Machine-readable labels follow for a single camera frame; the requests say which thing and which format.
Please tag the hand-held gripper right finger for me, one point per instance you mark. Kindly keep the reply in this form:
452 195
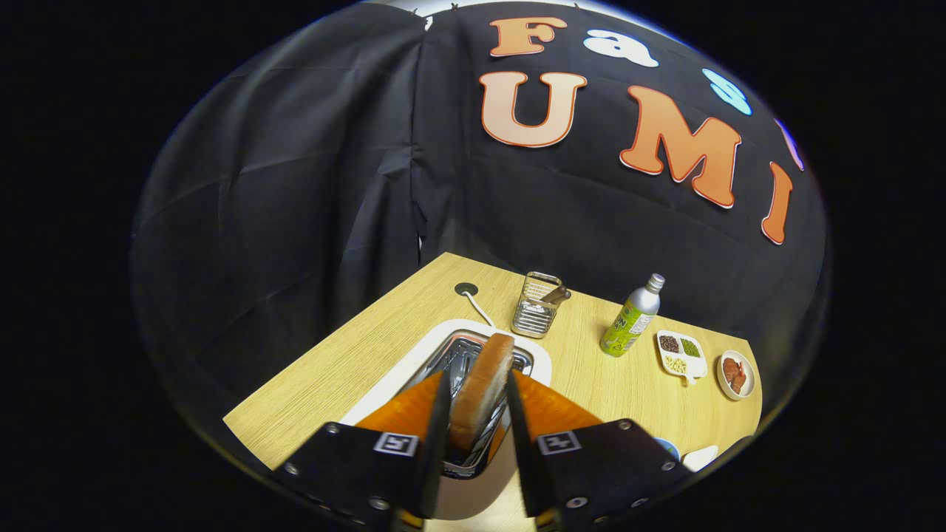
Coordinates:
521 451

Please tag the blue round plate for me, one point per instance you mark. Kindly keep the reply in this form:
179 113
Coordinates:
669 447

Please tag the pile of dark beans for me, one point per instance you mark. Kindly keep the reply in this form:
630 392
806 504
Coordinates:
669 343

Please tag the white square plate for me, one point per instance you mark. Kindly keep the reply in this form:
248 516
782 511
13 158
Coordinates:
698 458

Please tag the brown meat slice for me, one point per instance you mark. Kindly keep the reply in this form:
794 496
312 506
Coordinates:
732 367
738 384

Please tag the toasted bread slice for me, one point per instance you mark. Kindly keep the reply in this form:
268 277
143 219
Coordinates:
480 391

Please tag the white round plate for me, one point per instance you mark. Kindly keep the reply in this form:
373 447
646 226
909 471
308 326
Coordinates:
749 369

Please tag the pile of yellow beans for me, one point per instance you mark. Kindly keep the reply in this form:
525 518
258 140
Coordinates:
675 364

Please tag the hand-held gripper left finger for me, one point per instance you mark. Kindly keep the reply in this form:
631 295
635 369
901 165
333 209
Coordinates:
434 451

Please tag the white divided dish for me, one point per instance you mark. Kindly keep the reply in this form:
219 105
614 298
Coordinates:
695 367

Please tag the white toaster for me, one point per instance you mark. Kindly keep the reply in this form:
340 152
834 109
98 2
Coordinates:
415 362

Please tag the green label metal bottle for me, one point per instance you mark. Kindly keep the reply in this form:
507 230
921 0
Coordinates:
628 325

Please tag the pile of green beans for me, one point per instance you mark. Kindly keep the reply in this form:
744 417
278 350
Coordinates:
690 347

